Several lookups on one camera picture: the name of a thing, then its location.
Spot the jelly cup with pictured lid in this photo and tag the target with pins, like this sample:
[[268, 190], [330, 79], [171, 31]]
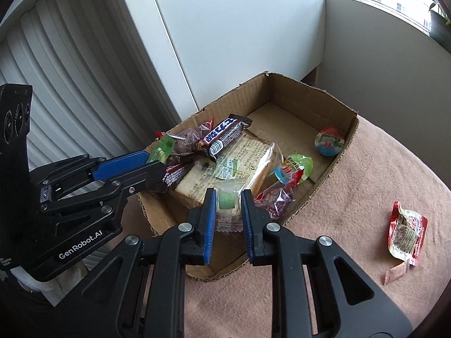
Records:
[[329, 141]]

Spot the small clear green-label packet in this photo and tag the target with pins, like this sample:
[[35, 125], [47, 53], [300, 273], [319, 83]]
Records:
[[229, 202]]

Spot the brown chocolate bar packet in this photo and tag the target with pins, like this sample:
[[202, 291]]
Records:
[[174, 176], [225, 135]]

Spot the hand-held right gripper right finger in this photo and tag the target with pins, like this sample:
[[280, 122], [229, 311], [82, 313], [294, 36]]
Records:
[[247, 227]]

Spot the potted plant in black pot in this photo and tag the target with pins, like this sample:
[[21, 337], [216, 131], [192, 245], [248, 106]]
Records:
[[442, 30]]

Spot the small colourful jelly cup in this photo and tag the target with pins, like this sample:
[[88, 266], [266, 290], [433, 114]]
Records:
[[283, 175]]

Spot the red and white wrapper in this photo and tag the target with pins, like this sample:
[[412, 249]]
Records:
[[405, 232]]

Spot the green jelly cup red label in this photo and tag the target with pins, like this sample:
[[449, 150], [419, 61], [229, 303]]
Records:
[[302, 163]]

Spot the white ribbed shutter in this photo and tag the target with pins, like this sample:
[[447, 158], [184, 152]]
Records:
[[70, 77]]

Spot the brown cardboard box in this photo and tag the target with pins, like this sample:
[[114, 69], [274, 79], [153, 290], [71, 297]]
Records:
[[292, 98]]

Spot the clear bag of yellow biscuits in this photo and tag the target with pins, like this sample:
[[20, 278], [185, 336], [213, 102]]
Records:
[[239, 158]]

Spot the clear dark dried fruit packet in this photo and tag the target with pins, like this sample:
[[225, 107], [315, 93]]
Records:
[[186, 143]]

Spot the pink table blanket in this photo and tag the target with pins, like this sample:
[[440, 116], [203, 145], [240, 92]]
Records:
[[352, 306]]

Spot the red clear candy packet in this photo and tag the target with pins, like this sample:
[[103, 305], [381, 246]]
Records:
[[278, 201]]

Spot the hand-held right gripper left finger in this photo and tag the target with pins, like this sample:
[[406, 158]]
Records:
[[210, 227]]

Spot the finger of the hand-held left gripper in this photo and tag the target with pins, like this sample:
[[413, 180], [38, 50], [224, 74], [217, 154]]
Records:
[[121, 164], [144, 177]]

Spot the small pink packet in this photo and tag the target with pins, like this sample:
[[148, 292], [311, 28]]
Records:
[[396, 271]]

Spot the small green snack packet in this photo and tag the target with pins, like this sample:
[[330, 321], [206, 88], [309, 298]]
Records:
[[161, 149]]

